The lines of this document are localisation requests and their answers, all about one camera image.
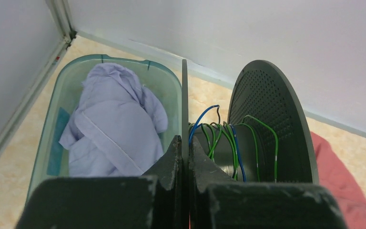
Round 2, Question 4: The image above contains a green wire on spool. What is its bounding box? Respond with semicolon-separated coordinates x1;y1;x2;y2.
189;115;280;184

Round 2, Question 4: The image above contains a black cable spool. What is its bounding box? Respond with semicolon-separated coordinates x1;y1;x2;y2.
189;60;319;184

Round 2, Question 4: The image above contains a pink cloth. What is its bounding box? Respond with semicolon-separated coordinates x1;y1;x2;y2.
310;132;366;229

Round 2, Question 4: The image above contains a lavender cloth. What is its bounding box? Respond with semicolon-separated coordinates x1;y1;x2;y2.
59;63;168;177

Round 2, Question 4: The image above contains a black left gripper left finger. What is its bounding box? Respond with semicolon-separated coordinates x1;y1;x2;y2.
143;135;183;190

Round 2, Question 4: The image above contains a thin blue wire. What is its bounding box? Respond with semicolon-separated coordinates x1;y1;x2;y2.
188;104;247;183

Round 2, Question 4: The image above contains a teal plastic tray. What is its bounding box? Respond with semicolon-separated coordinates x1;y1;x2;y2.
26;54;182;199

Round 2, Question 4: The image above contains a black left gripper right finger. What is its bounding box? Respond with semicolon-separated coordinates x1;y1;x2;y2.
188;136;234;193

